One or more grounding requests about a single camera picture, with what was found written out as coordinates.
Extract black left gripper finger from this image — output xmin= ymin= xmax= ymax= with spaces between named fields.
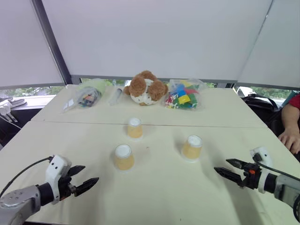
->
xmin=74 ymin=177 xmax=100 ymax=197
xmin=67 ymin=165 xmax=86 ymax=177

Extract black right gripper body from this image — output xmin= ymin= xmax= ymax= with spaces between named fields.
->
xmin=242 ymin=162 xmax=262 ymax=189

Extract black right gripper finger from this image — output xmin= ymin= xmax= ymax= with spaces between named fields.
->
xmin=213 ymin=166 xmax=246 ymax=188
xmin=225 ymin=158 xmax=247 ymax=170

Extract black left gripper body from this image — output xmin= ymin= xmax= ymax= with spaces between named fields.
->
xmin=58 ymin=172 xmax=78 ymax=201

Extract bystander's bare hand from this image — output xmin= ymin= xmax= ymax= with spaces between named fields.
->
xmin=278 ymin=127 xmax=300 ymax=155

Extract yellow paper cup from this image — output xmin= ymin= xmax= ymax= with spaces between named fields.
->
xmin=180 ymin=135 xmax=203 ymax=163
xmin=127 ymin=117 xmax=144 ymax=142
xmin=113 ymin=144 xmax=135 ymax=173

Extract black backpack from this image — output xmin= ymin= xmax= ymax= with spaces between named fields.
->
xmin=242 ymin=93 xmax=286 ymax=137

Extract clear bag of dark parts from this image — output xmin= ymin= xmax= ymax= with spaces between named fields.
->
xmin=61 ymin=78 xmax=107 ymax=113

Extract small clear plastic bag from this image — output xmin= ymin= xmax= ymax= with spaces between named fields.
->
xmin=108 ymin=85 xmax=124 ymax=106

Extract bag of colourful plastic blocks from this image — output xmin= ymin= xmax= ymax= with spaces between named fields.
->
xmin=164 ymin=78 xmax=207 ymax=111

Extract red shirt sleeve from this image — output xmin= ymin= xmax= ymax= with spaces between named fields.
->
xmin=288 ymin=93 xmax=300 ymax=106

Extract grey and white slippers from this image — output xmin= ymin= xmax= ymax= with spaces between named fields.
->
xmin=0 ymin=97 xmax=27 ymax=110

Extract brown and white plush toy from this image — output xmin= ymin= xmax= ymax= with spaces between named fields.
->
xmin=123 ymin=70 xmax=169 ymax=106

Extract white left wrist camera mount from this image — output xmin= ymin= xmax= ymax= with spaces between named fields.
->
xmin=45 ymin=154 xmax=72 ymax=205

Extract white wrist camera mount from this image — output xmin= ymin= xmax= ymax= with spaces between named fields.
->
xmin=249 ymin=147 xmax=274 ymax=194
xmin=45 ymin=154 xmax=72 ymax=205

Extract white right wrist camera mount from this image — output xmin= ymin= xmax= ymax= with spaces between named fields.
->
xmin=249 ymin=147 xmax=274 ymax=194

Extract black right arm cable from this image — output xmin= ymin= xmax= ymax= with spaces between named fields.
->
xmin=254 ymin=153 xmax=300 ymax=182

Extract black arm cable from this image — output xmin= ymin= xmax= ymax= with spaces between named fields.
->
xmin=0 ymin=156 xmax=53 ymax=199
xmin=254 ymin=153 xmax=300 ymax=182

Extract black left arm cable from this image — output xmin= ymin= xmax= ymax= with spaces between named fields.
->
xmin=0 ymin=156 xmax=53 ymax=199

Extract dark window frame post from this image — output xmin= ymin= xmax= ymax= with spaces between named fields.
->
xmin=31 ymin=0 xmax=72 ymax=85

